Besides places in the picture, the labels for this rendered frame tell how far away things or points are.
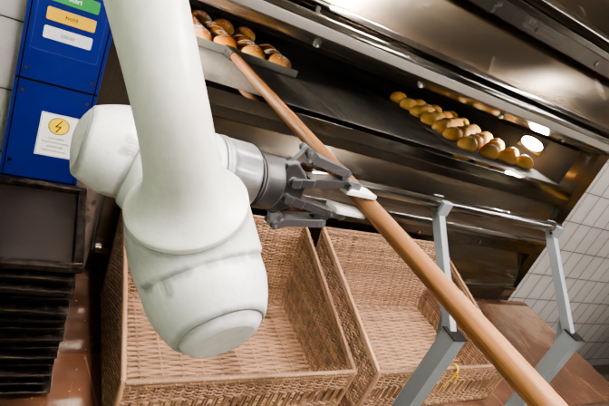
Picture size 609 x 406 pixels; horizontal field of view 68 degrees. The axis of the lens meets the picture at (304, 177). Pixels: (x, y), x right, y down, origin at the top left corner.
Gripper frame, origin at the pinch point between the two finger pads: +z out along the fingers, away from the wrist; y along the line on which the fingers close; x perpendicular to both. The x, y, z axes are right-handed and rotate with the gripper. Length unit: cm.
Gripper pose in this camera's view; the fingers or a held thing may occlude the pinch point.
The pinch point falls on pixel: (351, 200)
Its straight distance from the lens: 72.9
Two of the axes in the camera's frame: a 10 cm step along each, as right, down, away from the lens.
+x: 5.1, 4.7, -7.2
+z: 7.4, 1.8, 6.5
